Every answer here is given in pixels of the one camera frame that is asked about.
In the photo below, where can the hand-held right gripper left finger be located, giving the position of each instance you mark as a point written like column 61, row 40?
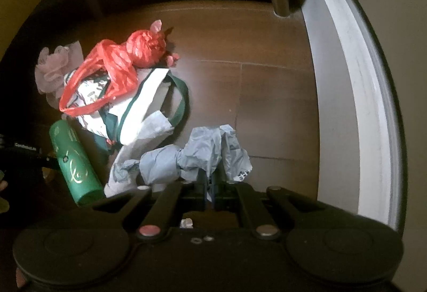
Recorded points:
column 201, row 190

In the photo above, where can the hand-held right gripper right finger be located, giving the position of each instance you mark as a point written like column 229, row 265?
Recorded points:
column 215, row 190

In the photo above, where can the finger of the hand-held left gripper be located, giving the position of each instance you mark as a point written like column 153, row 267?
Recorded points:
column 48, row 161

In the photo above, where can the green cardboard tube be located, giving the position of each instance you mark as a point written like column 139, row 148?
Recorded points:
column 75, row 165

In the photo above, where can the grey paper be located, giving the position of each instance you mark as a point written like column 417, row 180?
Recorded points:
column 200, row 148

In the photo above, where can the pink mesh cloth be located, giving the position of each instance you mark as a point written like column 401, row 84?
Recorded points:
column 50, row 68

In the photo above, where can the white Christmas print gift bag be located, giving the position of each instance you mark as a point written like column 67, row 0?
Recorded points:
column 143, row 101

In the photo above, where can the small white paper scrap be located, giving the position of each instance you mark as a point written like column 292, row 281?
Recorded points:
column 186, row 222

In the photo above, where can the red plastic bag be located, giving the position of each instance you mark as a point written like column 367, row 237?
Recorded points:
column 146, row 45

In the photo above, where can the white baseboard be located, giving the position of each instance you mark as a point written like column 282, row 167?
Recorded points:
column 360, row 78

